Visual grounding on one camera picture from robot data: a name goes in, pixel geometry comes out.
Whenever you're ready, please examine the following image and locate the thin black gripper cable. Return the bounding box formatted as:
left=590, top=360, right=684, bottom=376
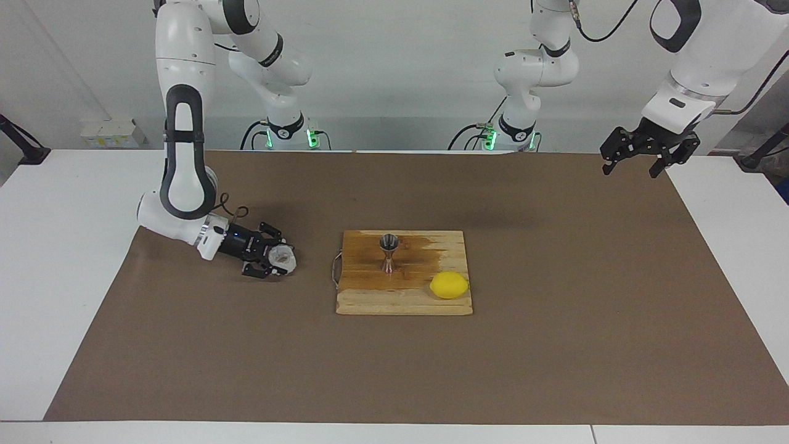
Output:
left=215, top=192, right=251, bottom=226
left=714, top=48, right=789, bottom=116

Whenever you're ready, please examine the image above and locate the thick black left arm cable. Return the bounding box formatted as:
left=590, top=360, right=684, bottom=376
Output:
left=570, top=0, right=640, bottom=44

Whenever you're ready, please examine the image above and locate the white wall socket box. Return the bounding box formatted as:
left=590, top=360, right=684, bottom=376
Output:
left=80, top=118, right=147, bottom=149

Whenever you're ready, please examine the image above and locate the thin black left gripper cable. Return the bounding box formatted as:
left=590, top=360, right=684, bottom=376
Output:
left=714, top=48, right=789, bottom=116

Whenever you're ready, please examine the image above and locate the thin black right gripper cable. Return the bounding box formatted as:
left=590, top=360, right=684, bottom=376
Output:
left=215, top=192, right=251, bottom=226

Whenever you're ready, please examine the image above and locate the yellow lemon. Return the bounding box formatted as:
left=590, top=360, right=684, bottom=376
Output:
left=429, top=271, right=471, bottom=301

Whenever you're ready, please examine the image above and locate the black clamp stand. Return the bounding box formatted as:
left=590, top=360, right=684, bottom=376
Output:
left=0, top=113, right=51, bottom=166
left=736, top=121, right=789, bottom=173

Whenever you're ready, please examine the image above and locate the brown table mat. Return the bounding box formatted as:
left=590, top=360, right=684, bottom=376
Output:
left=43, top=149, right=789, bottom=427

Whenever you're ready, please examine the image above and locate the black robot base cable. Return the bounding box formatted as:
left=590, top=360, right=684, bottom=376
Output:
left=448, top=92, right=504, bottom=151
left=239, top=120, right=272, bottom=151

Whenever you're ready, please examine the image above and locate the steel double jigger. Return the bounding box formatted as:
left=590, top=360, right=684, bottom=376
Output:
left=377, top=232, right=401, bottom=274

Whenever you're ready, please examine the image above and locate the small clear glass cup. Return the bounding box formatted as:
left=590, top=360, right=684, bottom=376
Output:
left=268, top=243, right=298, bottom=277

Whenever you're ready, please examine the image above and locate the wooden cutting board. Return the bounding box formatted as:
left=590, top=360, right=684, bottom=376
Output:
left=331, top=229, right=475, bottom=317

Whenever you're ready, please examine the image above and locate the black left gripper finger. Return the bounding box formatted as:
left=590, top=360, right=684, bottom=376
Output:
left=648, top=136, right=701, bottom=180
left=600, top=128, right=645, bottom=177

